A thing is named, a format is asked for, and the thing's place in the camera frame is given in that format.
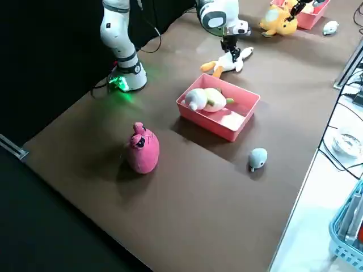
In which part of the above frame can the yellow plush doll purple tag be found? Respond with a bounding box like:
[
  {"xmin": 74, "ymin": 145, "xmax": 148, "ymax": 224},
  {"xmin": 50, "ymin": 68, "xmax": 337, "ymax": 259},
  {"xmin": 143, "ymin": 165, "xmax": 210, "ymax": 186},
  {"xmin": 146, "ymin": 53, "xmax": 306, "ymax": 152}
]
[{"xmin": 279, "ymin": 0, "xmax": 316, "ymax": 15}]

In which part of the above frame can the white duck plush doll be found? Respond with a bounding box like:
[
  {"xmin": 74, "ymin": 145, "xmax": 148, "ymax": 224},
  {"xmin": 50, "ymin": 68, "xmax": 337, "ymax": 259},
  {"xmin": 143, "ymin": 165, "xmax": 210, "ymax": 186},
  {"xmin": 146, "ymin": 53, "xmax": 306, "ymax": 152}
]
[{"xmin": 199, "ymin": 46, "xmax": 254, "ymax": 79}]

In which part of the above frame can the yellow plush doll cream tail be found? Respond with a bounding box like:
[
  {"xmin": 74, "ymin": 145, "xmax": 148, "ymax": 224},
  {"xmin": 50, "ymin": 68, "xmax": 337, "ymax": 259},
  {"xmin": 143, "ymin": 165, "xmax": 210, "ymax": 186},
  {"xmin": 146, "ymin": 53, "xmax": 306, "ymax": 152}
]
[{"xmin": 259, "ymin": 3, "xmax": 299, "ymax": 37}]

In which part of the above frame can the white and green plush doll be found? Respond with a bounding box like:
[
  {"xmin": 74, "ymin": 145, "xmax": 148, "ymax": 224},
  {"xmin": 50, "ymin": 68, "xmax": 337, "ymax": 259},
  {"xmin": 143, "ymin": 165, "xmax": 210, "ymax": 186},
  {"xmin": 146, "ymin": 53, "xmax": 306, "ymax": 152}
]
[{"xmin": 181, "ymin": 87, "xmax": 235, "ymax": 113}]

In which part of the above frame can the pink plastic box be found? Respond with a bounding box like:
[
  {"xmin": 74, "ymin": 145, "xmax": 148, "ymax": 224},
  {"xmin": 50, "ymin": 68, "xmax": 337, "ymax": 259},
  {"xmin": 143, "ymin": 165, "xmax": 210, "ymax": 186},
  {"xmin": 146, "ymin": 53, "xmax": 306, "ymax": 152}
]
[
  {"xmin": 176, "ymin": 73, "xmax": 261, "ymax": 143},
  {"xmin": 269, "ymin": 0, "xmax": 331, "ymax": 31}
]

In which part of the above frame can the small pale grey plush doll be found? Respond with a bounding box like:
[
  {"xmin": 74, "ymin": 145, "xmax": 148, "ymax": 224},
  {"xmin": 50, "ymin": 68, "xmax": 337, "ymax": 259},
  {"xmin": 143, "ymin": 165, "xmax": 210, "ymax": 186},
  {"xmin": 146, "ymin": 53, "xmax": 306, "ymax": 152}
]
[
  {"xmin": 322, "ymin": 20, "xmax": 340, "ymax": 36},
  {"xmin": 248, "ymin": 147, "xmax": 268, "ymax": 173}
]

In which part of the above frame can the pink plush doll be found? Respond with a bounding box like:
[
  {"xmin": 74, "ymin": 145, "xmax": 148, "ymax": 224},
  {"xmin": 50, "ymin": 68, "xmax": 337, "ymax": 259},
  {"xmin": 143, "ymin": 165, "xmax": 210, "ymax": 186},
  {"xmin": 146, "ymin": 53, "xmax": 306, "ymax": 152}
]
[{"xmin": 123, "ymin": 122, "xmax": 161, "ymax": 175}]

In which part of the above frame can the clear disc spindle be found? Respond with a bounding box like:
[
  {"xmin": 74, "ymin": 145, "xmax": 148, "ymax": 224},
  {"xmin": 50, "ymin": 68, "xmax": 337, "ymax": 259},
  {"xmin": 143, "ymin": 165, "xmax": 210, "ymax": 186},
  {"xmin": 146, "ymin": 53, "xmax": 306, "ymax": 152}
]
[{"xmin": 331, "ymin": 131, "xmax": 361, "ymax": 157}]

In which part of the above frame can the blue plastic basket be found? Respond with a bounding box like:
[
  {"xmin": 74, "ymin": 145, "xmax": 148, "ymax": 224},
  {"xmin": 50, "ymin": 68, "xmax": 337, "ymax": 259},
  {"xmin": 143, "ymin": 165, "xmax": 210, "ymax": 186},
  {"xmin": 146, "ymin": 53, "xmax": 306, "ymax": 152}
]
[{"xmin": 328, "ymin": 179, "xmax": 363, "ymax": 269}]

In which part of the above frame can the black cable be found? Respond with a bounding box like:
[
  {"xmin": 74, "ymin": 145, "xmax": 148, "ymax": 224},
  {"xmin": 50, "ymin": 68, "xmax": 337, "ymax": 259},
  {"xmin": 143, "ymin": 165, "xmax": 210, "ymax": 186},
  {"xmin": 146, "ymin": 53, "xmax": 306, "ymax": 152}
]
[
  {"xmin": 90, "ymin": 67, "xmax": 120, "ymax": 100},
  {"xmin": 317, "ymin": 82, "xmax": 363, "ymax": 180},
  {"xmin": 129, "ymin": 0, "xmax": 163, "ymax": 54}
]

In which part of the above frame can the aluminium profile post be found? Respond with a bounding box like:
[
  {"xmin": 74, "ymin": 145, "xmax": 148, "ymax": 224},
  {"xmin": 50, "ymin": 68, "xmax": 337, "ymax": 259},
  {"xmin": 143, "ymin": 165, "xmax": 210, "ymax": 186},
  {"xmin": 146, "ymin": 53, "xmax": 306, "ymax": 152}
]
[
  {"xmin": 0, "ymin": 133, "xmax": 29, "ymax": 160},
  {"xmin": 332, "ymin": 36, "xmax": 363, "ymax": 90}
]

